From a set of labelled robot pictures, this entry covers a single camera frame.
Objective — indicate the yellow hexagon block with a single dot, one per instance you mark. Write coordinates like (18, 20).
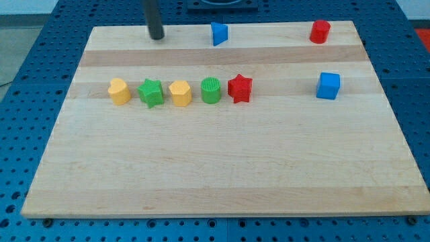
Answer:
(180, 93)

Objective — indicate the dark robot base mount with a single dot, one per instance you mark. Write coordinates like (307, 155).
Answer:
(221, 5)

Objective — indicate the wooden board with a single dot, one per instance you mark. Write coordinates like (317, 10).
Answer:
(283, 153)

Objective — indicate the blue cube block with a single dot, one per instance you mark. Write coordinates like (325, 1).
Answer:
(328, 86)

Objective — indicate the green star block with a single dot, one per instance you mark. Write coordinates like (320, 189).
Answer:
(151, 93)

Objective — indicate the red star block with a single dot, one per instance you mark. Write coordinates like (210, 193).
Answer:
(240, 88)

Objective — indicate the green cylinder block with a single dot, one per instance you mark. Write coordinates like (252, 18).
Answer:
(210, 90)

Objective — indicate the blue triangle block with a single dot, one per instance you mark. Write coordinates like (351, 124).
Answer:
(219, 33)

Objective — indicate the red cylinder block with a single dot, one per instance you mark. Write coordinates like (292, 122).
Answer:
(320, 31)

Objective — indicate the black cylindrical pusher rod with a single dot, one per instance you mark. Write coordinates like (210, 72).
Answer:
(153, 19)

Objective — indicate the yellow heart block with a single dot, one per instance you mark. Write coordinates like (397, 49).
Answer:
(119, 91)

